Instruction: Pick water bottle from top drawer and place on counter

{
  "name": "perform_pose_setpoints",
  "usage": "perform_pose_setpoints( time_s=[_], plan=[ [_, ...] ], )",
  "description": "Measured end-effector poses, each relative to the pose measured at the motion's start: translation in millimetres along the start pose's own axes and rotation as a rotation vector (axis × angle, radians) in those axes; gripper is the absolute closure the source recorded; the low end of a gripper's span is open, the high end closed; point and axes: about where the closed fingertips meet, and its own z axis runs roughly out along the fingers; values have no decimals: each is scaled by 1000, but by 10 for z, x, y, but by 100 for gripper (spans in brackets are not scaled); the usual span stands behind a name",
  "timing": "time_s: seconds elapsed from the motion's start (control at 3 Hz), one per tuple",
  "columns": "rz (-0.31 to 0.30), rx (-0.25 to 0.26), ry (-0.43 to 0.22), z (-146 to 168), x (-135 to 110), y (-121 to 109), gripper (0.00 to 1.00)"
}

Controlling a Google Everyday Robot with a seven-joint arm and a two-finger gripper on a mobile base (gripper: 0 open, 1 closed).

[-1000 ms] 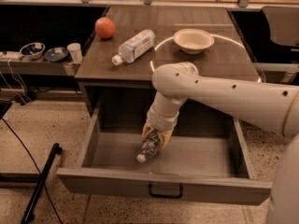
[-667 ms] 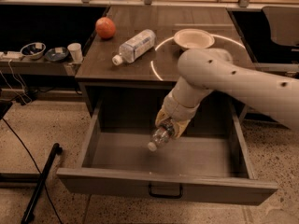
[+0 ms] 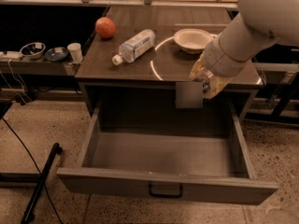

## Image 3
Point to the white bowl with contents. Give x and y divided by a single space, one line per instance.
33 51

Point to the white power strip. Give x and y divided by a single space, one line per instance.
10 55

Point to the white paper cup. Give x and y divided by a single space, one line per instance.
75 51

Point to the dark wooden cabinet counter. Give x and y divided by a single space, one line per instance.
162 67

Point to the white paper bowl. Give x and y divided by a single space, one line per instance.
192 41

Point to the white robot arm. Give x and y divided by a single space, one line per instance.
258 25

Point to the black metal stand leg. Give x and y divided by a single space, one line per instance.
28 215

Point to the black drawer handle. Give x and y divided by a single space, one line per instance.
165 191

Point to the dark blue bowl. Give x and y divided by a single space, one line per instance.
56 54

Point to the grey side shelf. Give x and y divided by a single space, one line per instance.
39 67

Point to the open grey wooden drawer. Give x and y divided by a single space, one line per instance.
127 148

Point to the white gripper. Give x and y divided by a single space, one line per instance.
212 56

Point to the clear crinkled water bottle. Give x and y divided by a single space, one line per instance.
205 77

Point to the orange round fruit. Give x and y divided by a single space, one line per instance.
105 28

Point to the white labelled water bottle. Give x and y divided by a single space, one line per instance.
134 47

